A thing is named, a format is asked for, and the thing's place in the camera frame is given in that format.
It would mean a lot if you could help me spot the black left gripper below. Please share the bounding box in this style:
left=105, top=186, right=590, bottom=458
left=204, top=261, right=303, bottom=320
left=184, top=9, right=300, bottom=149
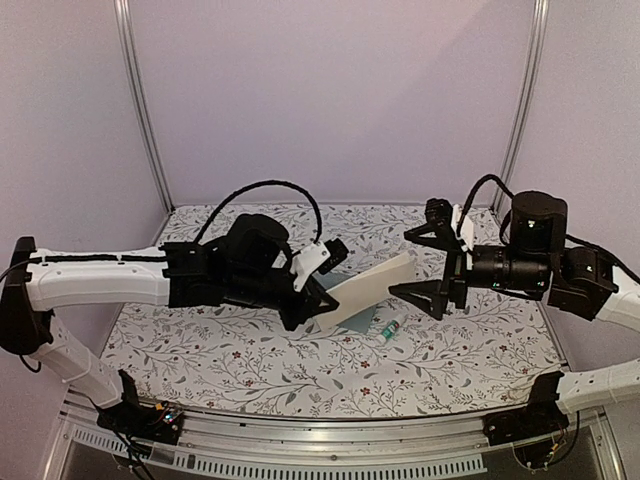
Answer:
left=226, top=269, right=340, bottom=333

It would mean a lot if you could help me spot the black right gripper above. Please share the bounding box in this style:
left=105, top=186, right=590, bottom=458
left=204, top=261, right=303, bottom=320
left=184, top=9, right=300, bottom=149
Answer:
left=388, top=222, right=550, bottom=321

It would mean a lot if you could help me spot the teal envelope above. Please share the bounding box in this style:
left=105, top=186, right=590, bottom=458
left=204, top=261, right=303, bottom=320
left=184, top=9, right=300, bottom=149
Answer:
left=315, top=272, right=376, bottom=334

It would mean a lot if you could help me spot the beige letter paper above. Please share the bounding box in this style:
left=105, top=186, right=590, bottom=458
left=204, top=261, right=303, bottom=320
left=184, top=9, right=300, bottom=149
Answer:
left=314, top=252, right=416, bottom=330

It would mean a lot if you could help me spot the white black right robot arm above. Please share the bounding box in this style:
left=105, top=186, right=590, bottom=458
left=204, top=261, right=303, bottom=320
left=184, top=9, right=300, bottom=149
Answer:
left=389, top=191, right=639, bottom=331

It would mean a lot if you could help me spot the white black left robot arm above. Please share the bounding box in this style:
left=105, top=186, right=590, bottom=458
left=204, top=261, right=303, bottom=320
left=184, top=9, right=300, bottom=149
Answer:
left=1, top=214, right=348, bottom=434

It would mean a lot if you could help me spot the green white glue stick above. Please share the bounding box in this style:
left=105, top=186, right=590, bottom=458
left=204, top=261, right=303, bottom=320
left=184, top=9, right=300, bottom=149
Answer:
left=375, top=319, right=402, bottom=345

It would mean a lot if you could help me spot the floral patterned table mat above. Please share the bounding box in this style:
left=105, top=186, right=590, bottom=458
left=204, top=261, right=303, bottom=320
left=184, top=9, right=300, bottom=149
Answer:
left=95, top=203, right=571, bottom=419

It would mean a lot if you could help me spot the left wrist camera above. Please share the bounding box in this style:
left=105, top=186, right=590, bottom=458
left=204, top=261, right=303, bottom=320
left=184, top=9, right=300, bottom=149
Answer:
left=290, top=238, right=349, bottom=292

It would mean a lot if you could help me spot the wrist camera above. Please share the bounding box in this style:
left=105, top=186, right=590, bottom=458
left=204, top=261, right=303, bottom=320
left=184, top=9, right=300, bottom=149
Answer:
left=290, top=238, right=349, bottom=292
left=425, top=198, right=475, bottom=252

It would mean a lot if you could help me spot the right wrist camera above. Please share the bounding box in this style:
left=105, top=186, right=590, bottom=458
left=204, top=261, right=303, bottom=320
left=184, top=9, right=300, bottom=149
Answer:
left=425, top=198, right=475, bottom=252

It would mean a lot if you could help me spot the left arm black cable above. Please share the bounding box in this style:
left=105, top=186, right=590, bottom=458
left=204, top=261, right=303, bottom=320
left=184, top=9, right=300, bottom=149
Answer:
left=202, top=179, right=324, bottom=246

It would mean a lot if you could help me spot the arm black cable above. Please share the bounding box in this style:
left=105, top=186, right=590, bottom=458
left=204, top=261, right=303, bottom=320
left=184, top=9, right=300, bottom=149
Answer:
left=462, top=174, right=519, bottom=216
left=202, top=179, right=324, bottom=246

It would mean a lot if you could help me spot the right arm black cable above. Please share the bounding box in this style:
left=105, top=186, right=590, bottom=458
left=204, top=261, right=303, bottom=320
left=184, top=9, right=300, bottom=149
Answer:
left=462, top=174, right=519, bottom=216

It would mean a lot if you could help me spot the aluminium front rail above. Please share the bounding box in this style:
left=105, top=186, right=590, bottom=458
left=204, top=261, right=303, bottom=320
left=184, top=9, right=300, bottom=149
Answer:
left=43, top=399, right=630, bottom=479

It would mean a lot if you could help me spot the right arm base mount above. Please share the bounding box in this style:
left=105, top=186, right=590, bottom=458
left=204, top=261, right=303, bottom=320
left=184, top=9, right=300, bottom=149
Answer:
left=482, top=371, right=569, bottom=446

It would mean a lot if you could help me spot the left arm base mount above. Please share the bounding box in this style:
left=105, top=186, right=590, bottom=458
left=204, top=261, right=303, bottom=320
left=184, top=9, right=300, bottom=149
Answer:
left=96, top=370, right=184, bottom=445

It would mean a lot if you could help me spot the right aluminium frame post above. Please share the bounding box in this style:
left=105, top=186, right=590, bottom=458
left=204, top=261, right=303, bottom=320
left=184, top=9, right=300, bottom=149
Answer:
left=499, top=0, right=550, bottom=187

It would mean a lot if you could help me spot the aluminium frame post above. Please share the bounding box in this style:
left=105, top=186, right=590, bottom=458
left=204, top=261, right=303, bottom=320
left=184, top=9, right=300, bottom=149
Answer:
left=499, top=0, right=550, bottom=187
left=113, top=0, right=175, bottom=214

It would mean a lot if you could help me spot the left aluminium frame post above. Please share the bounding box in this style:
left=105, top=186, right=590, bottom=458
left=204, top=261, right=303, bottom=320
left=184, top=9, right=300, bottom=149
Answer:
left=113, top=0, right=175, bottom=214

